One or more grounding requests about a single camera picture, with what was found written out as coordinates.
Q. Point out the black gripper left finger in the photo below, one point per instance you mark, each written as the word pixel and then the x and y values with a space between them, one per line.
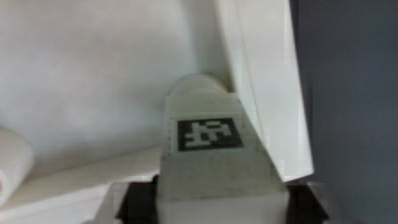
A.
pixel 128 205

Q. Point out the white fence wall rail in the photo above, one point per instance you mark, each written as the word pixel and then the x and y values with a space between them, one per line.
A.
pixel 256 31

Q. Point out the white square table top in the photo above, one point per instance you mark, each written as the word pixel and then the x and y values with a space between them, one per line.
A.
pixel 95 53

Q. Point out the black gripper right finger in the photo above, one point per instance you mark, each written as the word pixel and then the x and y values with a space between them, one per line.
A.
pixel 313 207

